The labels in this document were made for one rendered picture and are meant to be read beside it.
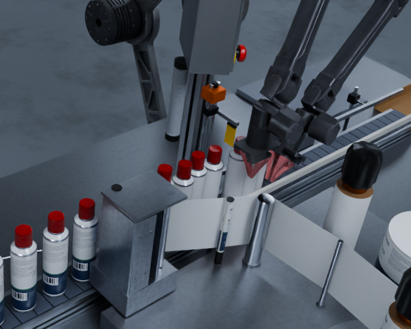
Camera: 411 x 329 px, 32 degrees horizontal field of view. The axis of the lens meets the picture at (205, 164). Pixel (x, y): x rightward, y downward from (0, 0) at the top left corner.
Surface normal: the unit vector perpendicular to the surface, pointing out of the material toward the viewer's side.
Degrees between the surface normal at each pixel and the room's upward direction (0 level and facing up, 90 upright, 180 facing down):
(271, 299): 0
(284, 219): 90
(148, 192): 0
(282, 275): 0
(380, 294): 90
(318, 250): 90
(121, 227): 90
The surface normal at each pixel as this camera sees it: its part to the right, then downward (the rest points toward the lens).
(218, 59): 0.15, 0.58
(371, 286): -0.79, 0.25
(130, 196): 0.14, -0.81
